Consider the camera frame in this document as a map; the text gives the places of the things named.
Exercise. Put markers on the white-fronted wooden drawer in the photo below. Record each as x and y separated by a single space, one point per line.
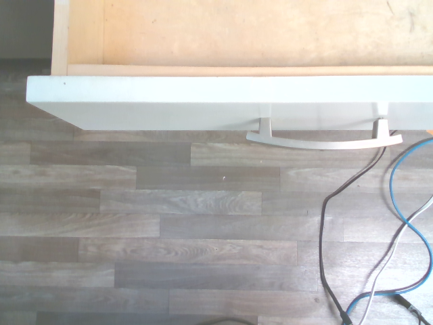
209 98

